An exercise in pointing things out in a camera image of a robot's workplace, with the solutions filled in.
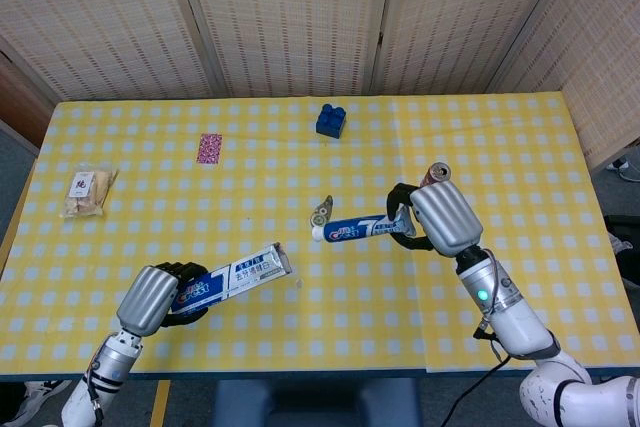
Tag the black bag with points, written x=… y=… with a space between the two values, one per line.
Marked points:
x=622 y=252

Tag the clear snack bag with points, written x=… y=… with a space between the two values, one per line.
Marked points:
x=87 y=192

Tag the pink patterned card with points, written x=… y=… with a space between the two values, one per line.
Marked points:
x=210 y=148

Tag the blue and white toothpaste box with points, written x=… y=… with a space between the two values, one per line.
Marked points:
x=245 y=274

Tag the blue building block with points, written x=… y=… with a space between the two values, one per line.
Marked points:
x=330 y=121

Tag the yellow checked tablecloth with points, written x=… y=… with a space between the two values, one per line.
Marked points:
x=310 y=327

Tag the brown wooden board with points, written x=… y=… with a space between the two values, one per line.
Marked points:
x=22 y=102

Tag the white and silver left arm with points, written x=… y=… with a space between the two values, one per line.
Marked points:
x=105 y=372

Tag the grey sneaker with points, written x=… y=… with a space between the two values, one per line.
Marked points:
x=625 y=167

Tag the black and silver right hand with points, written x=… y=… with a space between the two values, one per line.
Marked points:
x=445 y=217

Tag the black and silver left hand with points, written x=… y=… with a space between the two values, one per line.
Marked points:
x=147 y=299

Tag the correction tape dispenser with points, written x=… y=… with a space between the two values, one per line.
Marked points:
x=320 y=213

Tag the woven folding screen panel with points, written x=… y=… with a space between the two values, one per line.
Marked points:
x=465 y=17
x=285 y=17
x=100 y=22
x=595 y=57

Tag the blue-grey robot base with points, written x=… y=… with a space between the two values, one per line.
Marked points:
x=315 y=402

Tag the red drink can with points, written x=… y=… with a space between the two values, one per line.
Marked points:
x=436 y=174

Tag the white and silver right arm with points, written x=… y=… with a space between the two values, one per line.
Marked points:
x=520 y=332

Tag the white and blue toothpaste tube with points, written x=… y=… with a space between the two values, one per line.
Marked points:
x=350 y=231

